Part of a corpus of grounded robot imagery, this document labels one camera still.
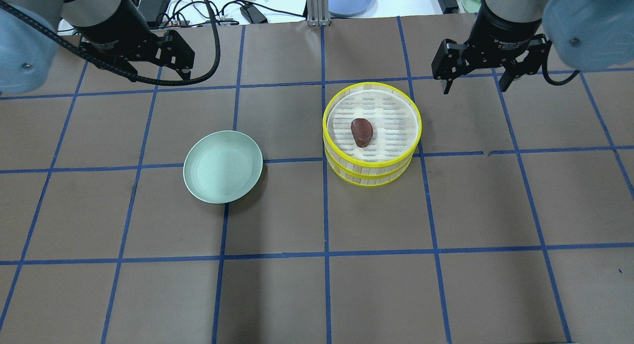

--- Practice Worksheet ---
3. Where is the yellow rimmed steamer layer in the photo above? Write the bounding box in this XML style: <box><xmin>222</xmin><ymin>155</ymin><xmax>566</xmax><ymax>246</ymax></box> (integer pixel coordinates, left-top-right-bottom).
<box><xmin>322</xmin><ymin>82</ymin><xmax>423</xmax><ymax>168</ymax></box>

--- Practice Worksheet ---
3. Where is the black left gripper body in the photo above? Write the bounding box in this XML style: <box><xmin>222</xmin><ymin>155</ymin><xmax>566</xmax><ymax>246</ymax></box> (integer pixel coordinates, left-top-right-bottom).
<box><xmin>79</xmin><ymin>25</ymin><xmax>195</xmax><ymax>81</ymax></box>

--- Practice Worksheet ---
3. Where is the lower yellow steamer layer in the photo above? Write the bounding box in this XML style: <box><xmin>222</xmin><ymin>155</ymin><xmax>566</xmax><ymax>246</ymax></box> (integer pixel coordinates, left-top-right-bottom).
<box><xmin>325</xmin><ymin>151</ymin><xmax>414</xmax><ymax>187</ymax></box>

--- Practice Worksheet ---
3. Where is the pale green plate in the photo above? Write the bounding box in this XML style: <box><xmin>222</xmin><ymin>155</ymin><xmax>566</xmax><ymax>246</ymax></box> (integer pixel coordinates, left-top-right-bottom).
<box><xmin>182</xmin><ymin>131</ymin><xmax>264</xmax><ymax>204</ymax></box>

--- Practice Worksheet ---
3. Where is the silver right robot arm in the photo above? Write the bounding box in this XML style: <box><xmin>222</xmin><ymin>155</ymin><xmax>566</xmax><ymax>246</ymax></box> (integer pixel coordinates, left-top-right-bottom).
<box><xmin>431</xmin><ymin>0</ymin><xmax>634</xmax><ymax>94</ymax></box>

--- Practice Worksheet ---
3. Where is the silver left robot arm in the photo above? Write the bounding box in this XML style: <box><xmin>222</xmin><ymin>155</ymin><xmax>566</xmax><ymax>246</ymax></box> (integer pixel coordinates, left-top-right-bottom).
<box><xmin>1</xmin><ymin>0</ymin><xmax>441</xmax><ymax>97</ymax></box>

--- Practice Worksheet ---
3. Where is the blue plate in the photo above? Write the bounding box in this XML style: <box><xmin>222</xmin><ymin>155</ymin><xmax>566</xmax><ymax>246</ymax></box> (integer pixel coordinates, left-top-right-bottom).
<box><xmin>328</xmin><ymin>0</ymin><xmax>373</xmax><ymax>17</ymax></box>

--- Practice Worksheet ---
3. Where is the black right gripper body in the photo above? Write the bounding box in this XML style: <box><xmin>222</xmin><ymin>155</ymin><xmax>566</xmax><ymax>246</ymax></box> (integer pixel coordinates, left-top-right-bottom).
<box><xmin>431</xmin><ymin>34</ymin><xmax>550</xmax><ymax>81</ymax></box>

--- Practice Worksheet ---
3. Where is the aluminium frame post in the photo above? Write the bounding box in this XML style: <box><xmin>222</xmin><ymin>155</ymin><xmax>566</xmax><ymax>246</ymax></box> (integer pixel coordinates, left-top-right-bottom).
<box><xmin>306</xmin><ymin>0</ymin><xmax>330</xmax><ymax>26</ymax></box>

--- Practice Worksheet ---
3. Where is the black power adapter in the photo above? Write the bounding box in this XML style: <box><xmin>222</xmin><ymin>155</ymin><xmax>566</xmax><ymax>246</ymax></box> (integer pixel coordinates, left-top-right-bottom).
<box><xmin>240</xmin><ymin>4</ymin><xmax>268</xmax><ymax>25</ymax></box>

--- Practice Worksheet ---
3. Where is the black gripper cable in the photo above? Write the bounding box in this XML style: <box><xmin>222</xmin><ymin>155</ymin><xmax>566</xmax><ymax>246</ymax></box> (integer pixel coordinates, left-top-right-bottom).
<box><xmin>0</xmin><ymin>0</ymin><xmax>221</xmax><ymax>85</ymax></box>

